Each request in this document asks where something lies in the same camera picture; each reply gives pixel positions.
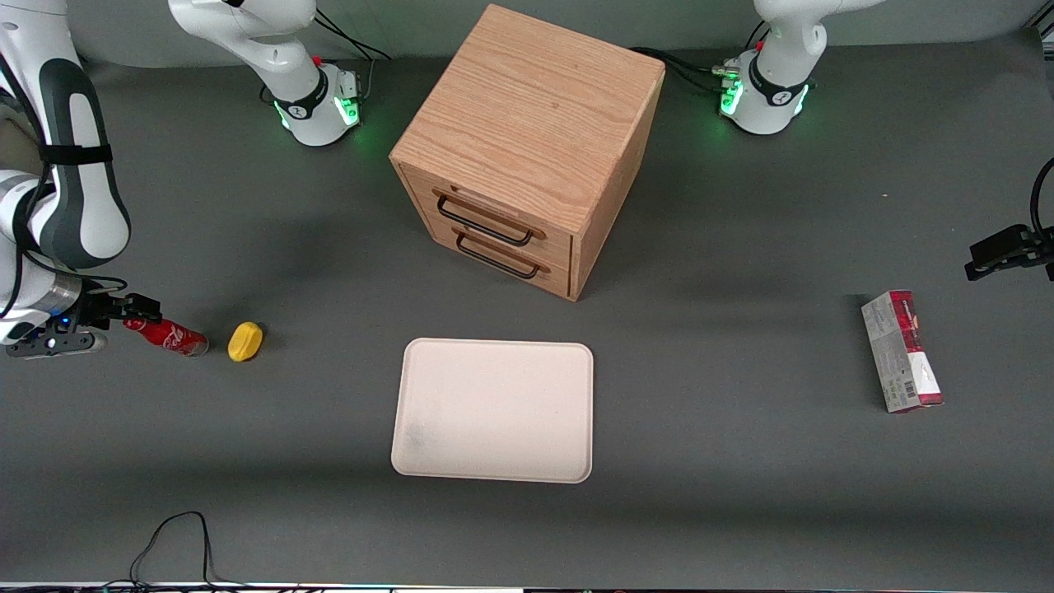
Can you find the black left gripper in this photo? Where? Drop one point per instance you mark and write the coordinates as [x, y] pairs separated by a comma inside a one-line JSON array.
[[1018, 246]]

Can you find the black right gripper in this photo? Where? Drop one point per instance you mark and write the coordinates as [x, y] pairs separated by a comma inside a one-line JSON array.
[[100, 309]]

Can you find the red coke bottle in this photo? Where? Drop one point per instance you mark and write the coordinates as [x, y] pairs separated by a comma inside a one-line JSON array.
[[174, 336]]

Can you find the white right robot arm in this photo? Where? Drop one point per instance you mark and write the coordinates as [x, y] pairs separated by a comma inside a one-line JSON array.
[[82, 189]]

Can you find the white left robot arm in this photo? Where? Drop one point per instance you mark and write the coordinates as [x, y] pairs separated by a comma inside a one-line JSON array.
[[778, 58]]

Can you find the cream plastic tray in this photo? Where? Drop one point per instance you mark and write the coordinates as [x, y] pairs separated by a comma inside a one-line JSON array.
[[494, 410]]

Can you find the yellow lemon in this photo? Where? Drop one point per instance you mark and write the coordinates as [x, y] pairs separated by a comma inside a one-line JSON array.
[[245, 341]]

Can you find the grey and red carton box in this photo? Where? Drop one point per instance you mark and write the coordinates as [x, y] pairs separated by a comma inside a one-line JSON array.
[[902, 352]]

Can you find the wooden drawer front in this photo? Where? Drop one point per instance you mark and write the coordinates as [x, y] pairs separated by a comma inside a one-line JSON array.
[[527, 273], [494, 216]]

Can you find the wooden drawer cabinet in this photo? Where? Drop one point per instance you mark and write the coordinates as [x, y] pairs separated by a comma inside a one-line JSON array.
[[535, 123]]

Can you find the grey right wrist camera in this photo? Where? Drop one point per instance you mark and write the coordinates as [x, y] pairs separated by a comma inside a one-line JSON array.
[[53, 343]]

